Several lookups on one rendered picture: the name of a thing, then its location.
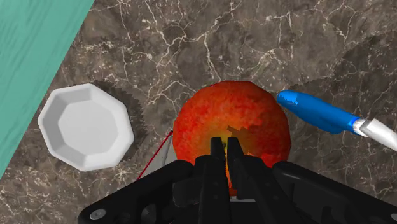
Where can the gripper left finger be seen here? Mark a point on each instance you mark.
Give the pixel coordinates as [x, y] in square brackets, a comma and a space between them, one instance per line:
[186, 186]

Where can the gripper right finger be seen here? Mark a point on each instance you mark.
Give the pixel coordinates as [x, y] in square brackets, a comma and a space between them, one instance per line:
[279, 192]

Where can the grey sheet with red edge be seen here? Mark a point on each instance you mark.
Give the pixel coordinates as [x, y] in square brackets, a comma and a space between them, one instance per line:
[161, 161]

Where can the red apple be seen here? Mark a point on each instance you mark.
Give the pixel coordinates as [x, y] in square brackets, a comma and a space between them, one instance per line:
[229, 108]

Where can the white octagonal bowl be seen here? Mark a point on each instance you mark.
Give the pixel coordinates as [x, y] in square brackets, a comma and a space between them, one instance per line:
[86, 127]

